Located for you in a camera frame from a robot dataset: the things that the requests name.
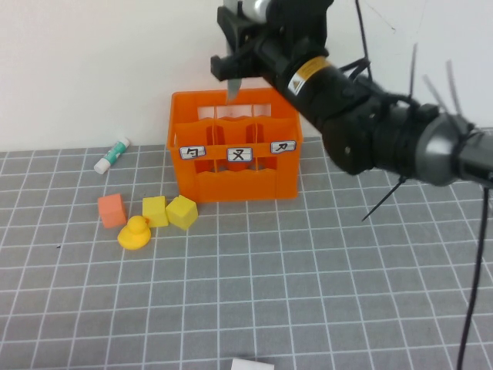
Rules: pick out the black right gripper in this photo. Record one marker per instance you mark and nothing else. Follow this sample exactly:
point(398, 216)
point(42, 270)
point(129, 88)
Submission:
point(292, 46)

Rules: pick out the grey plastic fork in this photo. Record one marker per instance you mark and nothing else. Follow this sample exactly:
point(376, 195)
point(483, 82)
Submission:
point(233, 90)

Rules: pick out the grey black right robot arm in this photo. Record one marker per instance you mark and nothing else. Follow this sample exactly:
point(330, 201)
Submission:
point(362, 135)

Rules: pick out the orange plastic cutlery holder crate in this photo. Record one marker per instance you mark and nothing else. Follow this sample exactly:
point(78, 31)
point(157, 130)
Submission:
point(235, 185)

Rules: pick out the white label character 叉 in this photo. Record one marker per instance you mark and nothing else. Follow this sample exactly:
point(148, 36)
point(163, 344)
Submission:
point(239, 154)

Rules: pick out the white label character 刀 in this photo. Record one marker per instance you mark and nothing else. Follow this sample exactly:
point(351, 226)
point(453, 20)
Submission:
point(282, 146)

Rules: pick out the white label character 勺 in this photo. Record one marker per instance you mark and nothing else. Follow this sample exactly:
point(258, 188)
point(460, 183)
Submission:
point(192, 152)

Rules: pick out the black zip tie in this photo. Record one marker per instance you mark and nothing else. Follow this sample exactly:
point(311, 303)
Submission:
point(454, 88)
point(362, 34)
point(413, 69)
point(381, 202)
point(433, 92)

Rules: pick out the white green glue stick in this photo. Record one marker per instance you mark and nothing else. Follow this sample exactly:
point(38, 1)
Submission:
point(111, 156)

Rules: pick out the yellow foam cube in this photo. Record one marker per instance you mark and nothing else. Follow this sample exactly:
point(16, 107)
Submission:
point(181, 212)
point(154, 211)

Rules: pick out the orange foam cube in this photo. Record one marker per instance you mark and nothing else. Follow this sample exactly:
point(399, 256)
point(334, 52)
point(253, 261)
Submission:
point(111, 211)

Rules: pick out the yellow rubber duck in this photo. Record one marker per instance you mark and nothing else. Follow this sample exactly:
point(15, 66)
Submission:
point(133, 235)

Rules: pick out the grey grid table mat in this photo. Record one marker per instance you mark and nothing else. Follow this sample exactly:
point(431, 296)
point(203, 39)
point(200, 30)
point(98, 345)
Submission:
point(308, 289)

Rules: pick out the white paper piece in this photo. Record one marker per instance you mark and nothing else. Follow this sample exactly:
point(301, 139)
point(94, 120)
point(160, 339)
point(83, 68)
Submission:
point(250, 364)

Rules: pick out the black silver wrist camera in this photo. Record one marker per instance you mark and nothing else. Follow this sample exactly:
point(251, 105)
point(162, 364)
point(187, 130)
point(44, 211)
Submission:
point(256, 7)

